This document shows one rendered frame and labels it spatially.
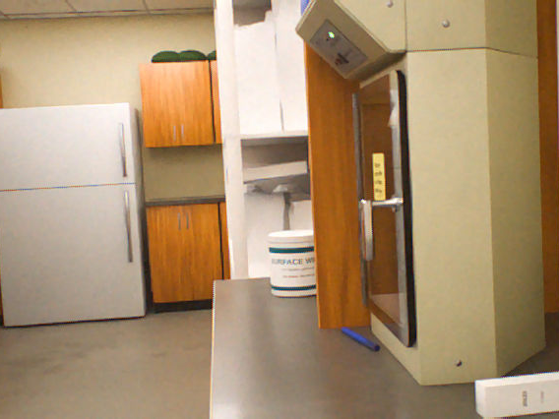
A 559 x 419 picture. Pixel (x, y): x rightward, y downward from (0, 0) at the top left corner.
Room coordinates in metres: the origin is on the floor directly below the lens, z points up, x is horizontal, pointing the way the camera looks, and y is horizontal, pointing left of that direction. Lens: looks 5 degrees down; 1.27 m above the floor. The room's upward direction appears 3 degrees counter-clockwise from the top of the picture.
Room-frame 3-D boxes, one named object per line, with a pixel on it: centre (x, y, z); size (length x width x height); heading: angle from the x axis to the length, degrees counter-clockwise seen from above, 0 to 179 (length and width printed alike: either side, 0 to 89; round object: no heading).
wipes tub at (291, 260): (1.71, -0.04, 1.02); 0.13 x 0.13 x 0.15
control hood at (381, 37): (1.12, -0.12, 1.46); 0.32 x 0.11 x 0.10; 5
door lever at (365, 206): (1.01, -0.15, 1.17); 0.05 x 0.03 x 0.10; 94
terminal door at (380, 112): (1.12, -0.17, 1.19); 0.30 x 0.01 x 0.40; 4
